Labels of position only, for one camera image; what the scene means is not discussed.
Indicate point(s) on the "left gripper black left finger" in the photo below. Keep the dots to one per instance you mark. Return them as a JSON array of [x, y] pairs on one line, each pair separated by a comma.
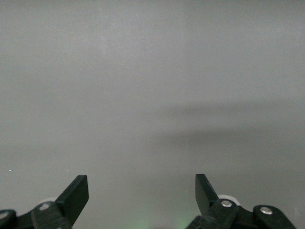
[[71, 200]]

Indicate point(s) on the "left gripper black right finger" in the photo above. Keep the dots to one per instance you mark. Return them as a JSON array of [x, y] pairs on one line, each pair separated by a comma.
[[207, 198]]

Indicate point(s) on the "dark grey table mat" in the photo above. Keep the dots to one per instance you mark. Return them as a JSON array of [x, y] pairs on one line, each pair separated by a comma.
[[152, 71]]

